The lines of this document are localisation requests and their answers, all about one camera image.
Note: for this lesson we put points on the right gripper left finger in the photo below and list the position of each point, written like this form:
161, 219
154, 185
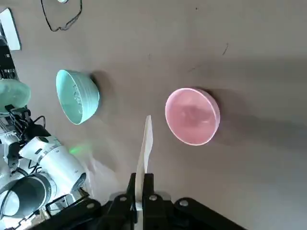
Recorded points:
112, 215

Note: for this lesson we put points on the large green bowl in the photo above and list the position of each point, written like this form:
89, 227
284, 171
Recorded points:
90, 95

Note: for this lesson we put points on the pink bowl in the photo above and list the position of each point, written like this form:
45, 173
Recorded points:
192, 117

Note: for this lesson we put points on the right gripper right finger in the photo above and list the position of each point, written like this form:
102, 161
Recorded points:
156, 215

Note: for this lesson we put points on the clear plastic crystals pile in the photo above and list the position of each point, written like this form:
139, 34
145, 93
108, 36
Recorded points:
77, 98

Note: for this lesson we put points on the small green bowl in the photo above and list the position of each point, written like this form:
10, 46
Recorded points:
14, 93

